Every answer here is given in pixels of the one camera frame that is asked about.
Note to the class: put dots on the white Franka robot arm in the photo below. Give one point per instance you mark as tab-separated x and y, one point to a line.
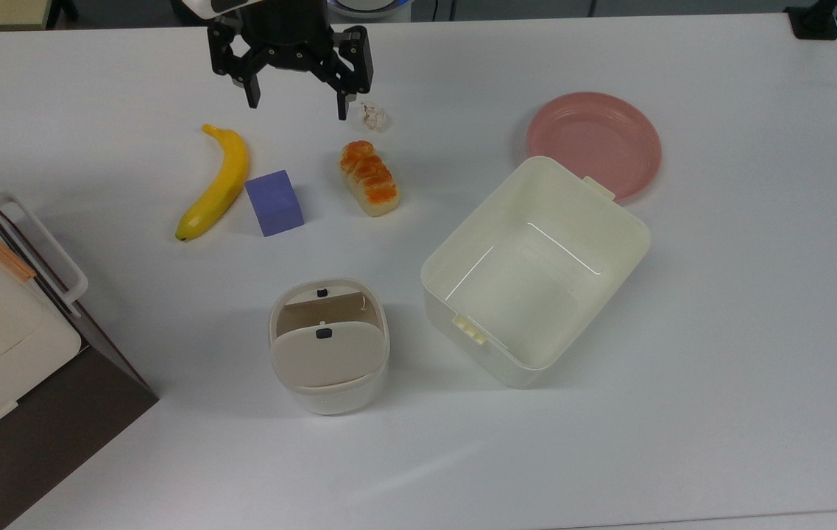
205	6

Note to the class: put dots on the black table clamp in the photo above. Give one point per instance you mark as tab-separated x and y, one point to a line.
814	20

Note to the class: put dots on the toy bread loaf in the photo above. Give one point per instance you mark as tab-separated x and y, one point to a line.
370	180

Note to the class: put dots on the small cream trash can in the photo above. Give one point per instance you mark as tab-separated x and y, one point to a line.
326	353

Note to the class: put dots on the pink plastic plate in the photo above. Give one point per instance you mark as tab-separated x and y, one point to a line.
595	132

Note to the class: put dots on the cream open plastic bin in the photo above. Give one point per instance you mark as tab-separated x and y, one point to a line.
528	302

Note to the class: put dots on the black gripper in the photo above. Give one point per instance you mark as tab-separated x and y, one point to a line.
285	33

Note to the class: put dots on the white paper ball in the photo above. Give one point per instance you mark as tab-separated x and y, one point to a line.
375	115

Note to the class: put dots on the yellow banana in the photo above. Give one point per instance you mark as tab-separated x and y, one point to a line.
227	177

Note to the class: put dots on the dark brown drawer cabinet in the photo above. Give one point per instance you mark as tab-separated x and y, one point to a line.
57	442

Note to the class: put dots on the purple foam cube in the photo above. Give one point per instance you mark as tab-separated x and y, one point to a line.
275	205

